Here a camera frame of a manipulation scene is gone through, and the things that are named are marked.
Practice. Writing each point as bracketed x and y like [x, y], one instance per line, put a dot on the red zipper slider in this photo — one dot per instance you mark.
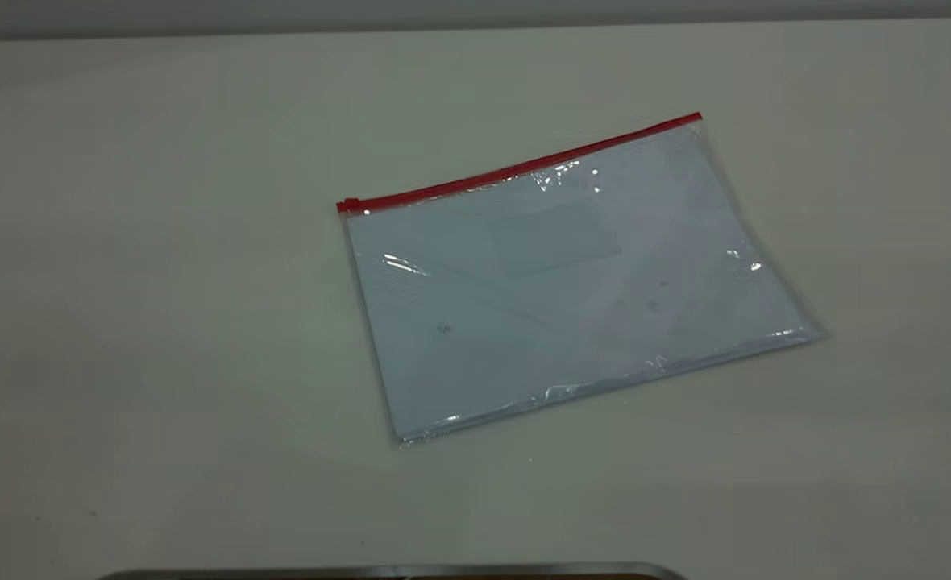
[350, 205]

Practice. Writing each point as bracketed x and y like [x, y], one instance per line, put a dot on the transparent zip bag red strip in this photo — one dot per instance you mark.
[572, 322]

